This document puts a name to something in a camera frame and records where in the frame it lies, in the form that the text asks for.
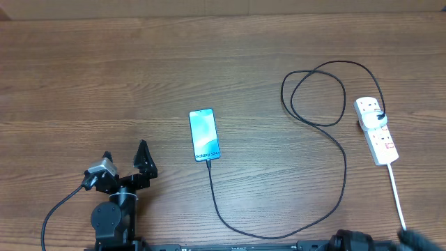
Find Samsung Galaxy smartphone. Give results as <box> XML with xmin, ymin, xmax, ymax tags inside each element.
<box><xmin>189</xmin><ymin>108</ymin><xmax>221</xmax><ymax>162</ymax></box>

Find black USB charger cable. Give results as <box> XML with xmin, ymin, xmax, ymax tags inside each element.
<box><xmin>205</xmin><ymin>60</ymin><xmax>387</xmax><ymax>241</ymax></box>

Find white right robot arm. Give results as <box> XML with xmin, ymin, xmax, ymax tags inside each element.
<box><xmin>321</xmin><ymin>229</ymin><xmax>443</xmax><ymax>251</ymax></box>

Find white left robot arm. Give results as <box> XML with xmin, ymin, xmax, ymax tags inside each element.
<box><xmin>82</xmin><ymin>140</ymin><xmax>157</xmax><ymax>250</ymax></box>

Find white charger plug adapter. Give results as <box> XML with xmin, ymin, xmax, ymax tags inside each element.
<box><xmin>359</xmin><ymin>110</ymin><xmax>387</xmax><ymax>131</ymax></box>

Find cardboard back panel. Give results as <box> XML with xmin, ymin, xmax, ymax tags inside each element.
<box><xmin>1</xmin><ymin>0</ymin><xmax>445</xmax><ymax>21</ymax></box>

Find white power strip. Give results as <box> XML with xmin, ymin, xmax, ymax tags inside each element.
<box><xmin>354</xmin><ymin>97</ymin><xmax>399</xmax><ymax>166</ymax></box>

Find white power strip cord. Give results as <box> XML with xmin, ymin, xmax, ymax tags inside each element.
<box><xmin>386</xmin><ymin>163</ymin><xmax>408</xmax><ymax>231</ymax></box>

